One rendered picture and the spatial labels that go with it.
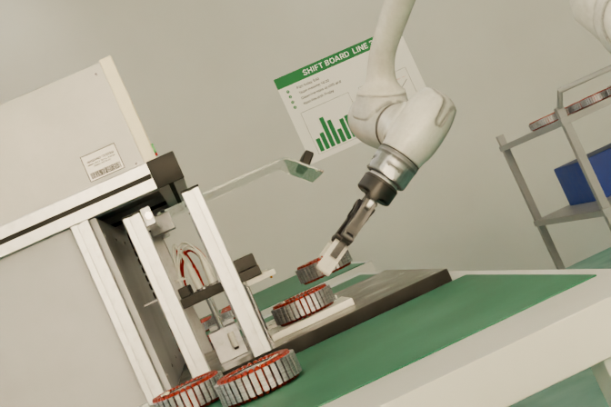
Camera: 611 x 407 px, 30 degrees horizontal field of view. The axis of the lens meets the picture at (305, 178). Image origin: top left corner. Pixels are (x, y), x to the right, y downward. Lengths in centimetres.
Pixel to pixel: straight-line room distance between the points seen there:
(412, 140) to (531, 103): 547
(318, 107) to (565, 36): 173
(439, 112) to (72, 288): 84
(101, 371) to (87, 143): 39
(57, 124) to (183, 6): 560
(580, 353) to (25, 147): 114
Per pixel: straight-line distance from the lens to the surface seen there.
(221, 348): 196
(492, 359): 104
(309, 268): 220
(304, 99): 742
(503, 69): 767
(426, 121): 224
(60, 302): 180
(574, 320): 106
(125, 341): 178
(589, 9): 185
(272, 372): 144
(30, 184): 194
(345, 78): 747
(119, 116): 193
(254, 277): 196
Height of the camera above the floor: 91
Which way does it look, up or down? 2 degrees up
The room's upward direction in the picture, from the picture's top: 24 degrees counter-clockwise
